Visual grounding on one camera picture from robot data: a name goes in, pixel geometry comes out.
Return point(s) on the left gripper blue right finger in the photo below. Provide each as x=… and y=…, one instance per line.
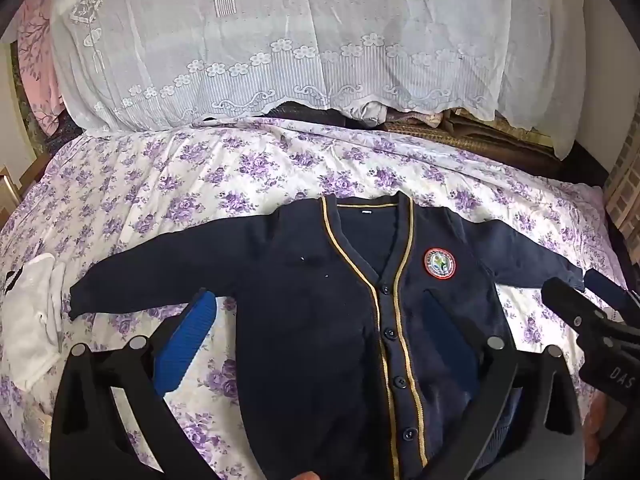
x=493, y=411

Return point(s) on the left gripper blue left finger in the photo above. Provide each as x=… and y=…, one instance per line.
x=88, y=438

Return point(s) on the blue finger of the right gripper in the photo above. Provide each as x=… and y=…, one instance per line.
x=615, y=296

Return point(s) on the navy school cardigan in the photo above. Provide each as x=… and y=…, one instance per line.
x=328, y=295

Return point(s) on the person's right hand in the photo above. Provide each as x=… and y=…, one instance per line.
x=592, y=425

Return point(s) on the brick pattern curtain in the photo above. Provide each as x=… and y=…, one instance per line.
x=622, y=187

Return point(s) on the white folded garment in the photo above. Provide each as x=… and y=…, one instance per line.
x=31, y=317

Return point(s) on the white lace cover cloth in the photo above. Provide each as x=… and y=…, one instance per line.
x=160, y=64

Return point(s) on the pink floral fabric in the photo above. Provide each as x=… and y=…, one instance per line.
x=35, y=61

